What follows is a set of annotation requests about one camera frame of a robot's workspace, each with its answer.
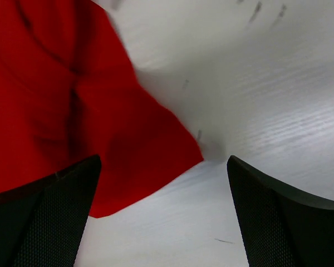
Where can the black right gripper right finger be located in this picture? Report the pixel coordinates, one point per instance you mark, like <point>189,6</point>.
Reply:
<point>280,224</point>

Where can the bright red t shirt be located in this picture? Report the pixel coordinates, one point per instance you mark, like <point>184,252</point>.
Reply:
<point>68,91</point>

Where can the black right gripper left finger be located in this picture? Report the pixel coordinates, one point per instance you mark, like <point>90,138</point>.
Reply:
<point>42,223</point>

